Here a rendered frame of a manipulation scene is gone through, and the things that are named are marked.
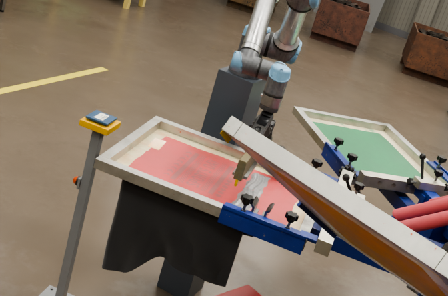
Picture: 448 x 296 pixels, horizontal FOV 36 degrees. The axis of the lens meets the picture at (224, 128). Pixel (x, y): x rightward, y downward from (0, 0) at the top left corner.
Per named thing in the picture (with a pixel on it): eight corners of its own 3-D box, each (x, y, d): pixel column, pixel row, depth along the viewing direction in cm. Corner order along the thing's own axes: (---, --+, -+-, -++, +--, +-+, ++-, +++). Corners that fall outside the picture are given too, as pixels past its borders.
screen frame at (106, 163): (93, 168, 244) (95, 158, 243) (154, 123, 298) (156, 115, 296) (303, 251, 230) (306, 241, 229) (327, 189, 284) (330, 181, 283)
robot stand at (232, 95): (174, 272, 369) (235, 63, 328) (202, 288, 363) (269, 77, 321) (156, 286, 354) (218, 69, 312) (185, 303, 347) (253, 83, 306)
